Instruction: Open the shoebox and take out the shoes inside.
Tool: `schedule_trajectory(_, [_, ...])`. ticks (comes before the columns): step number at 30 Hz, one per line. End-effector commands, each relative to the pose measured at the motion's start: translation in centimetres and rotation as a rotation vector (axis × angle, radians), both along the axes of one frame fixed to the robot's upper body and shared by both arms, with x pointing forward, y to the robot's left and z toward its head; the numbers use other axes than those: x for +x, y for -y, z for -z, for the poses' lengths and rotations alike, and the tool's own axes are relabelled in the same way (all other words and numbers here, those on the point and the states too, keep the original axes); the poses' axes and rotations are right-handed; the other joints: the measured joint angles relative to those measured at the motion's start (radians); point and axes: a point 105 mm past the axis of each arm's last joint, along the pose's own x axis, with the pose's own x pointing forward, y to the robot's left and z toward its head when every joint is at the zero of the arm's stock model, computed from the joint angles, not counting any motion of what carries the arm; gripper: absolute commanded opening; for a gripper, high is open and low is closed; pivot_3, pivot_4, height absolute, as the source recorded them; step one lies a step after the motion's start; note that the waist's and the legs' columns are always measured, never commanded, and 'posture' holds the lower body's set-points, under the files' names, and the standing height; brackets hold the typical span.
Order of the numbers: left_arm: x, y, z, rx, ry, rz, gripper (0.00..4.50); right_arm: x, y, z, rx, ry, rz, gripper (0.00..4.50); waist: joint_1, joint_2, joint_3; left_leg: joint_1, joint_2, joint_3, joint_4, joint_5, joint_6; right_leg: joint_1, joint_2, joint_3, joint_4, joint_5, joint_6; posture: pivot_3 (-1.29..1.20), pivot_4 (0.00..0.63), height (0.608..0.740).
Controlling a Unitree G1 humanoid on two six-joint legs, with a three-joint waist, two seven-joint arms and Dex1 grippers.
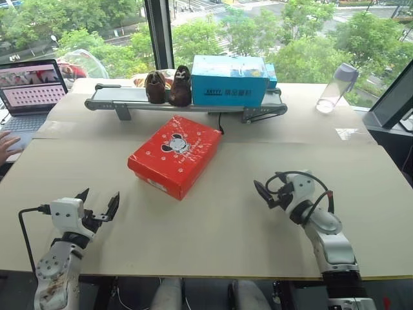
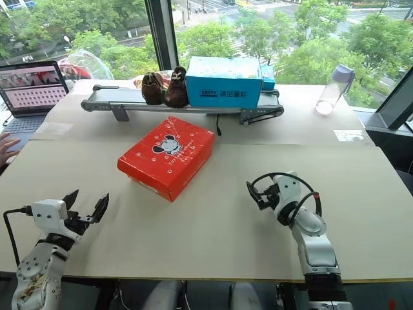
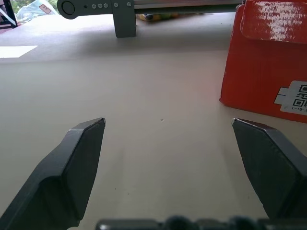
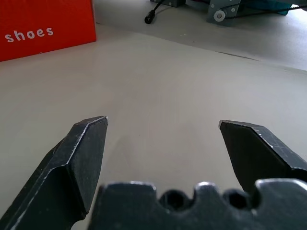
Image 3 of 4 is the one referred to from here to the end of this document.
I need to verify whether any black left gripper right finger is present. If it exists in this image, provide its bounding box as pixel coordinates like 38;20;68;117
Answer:
231;117;307;220

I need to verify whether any clear plastic bag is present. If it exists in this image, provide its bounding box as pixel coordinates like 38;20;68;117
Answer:
18;0;59;17

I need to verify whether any red cardboard box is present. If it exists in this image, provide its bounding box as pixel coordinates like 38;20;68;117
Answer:
218;0;307;124

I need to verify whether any yellow green object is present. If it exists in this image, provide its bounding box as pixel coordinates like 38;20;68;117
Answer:
137;13;179;22

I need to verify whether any dark metal rack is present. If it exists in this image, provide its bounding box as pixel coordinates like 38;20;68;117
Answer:
0;0;19;29

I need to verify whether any white QR code label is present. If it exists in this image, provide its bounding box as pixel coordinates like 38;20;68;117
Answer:
274;80;307;113

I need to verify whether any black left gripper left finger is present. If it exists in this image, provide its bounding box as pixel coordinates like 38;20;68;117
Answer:
0;117;106;230

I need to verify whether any grey metal bracket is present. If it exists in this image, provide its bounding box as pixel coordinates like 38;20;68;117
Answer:
57;0;137;38

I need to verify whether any white paper sheet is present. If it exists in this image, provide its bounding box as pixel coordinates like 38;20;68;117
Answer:
0;45;38;58

